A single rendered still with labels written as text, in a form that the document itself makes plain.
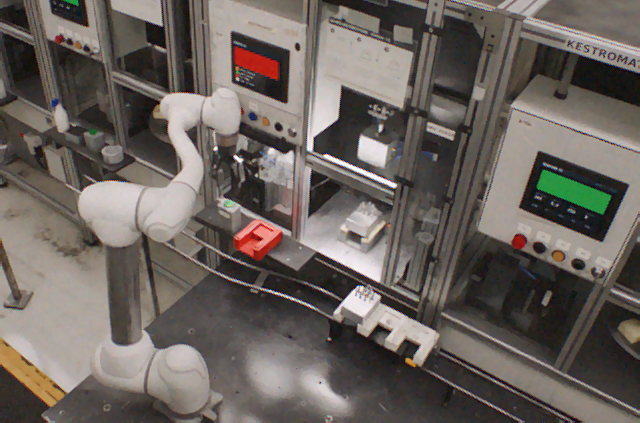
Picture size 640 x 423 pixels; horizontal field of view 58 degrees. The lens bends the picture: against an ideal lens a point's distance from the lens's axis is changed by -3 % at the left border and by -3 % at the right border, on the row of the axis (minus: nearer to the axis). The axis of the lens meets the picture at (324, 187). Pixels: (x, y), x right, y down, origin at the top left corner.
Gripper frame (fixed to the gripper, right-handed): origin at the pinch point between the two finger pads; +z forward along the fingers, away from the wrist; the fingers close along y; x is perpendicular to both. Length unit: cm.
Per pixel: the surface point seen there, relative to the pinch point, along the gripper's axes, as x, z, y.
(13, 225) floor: 9, 114, 179
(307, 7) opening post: -11, -76, -25
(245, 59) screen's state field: -7, -52, -3
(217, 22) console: -10, -61, 12
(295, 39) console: -10, -64, -22
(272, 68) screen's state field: -7, -53, -15
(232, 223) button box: 2.8, 16.3, -4.0
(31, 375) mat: 70, 112, 72
